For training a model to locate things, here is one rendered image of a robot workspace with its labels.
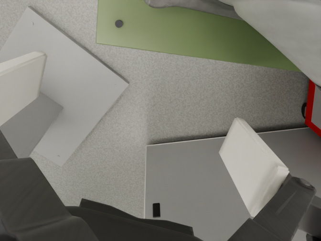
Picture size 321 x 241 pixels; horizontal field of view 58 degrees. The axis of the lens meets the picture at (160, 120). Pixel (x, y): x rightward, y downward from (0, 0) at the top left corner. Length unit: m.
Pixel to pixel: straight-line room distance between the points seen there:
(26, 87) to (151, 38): 0.19
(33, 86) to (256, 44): 0.25
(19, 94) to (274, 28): 0.14
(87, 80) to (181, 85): 0.38
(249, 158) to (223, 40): 0.20
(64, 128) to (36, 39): 0.37
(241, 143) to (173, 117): 1.08
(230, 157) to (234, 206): 0.71
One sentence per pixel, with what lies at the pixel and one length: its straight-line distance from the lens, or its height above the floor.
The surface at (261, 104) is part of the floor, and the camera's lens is 1.32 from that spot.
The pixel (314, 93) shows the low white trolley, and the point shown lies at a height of 0.14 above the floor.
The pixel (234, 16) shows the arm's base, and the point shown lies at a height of 0.82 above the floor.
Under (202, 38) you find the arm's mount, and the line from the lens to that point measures 0.34.
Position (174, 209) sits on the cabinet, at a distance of 0.90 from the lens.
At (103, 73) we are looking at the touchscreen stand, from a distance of 1.17.
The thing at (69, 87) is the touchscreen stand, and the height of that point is 0.04.
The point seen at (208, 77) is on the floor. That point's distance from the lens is 1.21.
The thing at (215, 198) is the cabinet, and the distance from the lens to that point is 0.93.
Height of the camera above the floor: 1.14
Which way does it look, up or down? 65 degrees down
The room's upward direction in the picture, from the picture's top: 176 degrees clockwise
